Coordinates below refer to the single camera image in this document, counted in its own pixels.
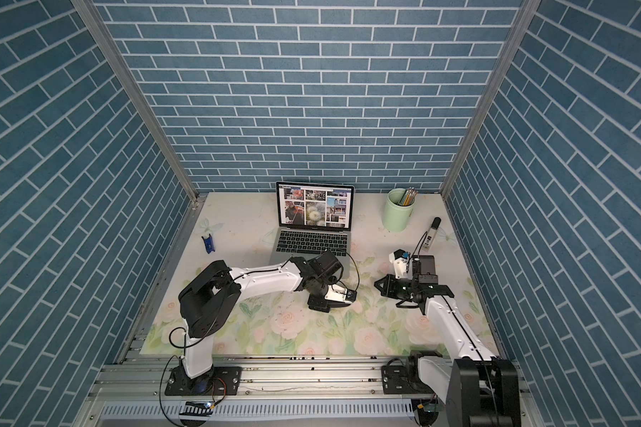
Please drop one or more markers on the mint green pencil cup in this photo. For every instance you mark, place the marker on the mint green pencil cup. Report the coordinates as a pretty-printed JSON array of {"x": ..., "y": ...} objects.
[{"x": 395, "y": 218}]

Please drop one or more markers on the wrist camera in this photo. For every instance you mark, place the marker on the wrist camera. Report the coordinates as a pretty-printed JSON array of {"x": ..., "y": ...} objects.
[
  {"x": 400, "y": 260},
  {"x": 338, "y": 293}
]

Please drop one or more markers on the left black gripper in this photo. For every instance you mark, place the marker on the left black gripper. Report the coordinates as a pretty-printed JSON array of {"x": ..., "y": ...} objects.
[{"x": 320, "y": 304}]

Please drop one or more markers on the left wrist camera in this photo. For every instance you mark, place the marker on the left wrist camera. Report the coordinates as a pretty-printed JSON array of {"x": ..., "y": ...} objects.
[{"x": 338, "y": 293}]

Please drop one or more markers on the blue binder clip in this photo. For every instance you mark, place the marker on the blue binder clip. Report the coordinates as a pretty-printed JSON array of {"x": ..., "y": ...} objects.
[{"x": 208, "y": 243}]

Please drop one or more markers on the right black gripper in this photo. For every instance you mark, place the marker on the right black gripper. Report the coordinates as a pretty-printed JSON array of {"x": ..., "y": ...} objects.
[{"x": 387, "y": 290}]

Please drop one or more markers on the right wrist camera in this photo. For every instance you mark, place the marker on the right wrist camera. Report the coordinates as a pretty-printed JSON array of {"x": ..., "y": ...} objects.
[{"x": 400, "y": 260}]

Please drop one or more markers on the floral table mat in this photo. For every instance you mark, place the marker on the floral table mat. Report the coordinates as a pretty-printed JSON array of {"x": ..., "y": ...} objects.
[{"x": 244, "y": 227}]

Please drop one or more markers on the silver laptop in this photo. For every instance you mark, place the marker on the silver laptop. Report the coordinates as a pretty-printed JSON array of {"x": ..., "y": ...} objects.
[{"x": 313, "y": 219}]

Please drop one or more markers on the black wireless mouse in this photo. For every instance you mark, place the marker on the black wireless mouse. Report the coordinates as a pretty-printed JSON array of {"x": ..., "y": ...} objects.
[{"x": 316, "y": 303}]

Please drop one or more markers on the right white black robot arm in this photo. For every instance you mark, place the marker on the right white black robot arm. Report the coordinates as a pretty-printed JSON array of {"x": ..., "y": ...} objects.
[{"x": 479, "y": 388}]

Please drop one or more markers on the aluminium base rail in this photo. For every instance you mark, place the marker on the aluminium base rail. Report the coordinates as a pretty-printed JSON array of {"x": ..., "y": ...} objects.
[{"x": 308, "y": 377}]

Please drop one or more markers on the bundle of coloured pencils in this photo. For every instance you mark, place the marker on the bundle of coloured pencils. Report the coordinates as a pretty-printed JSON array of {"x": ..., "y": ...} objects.
[{"x": 408, "y": 197}]

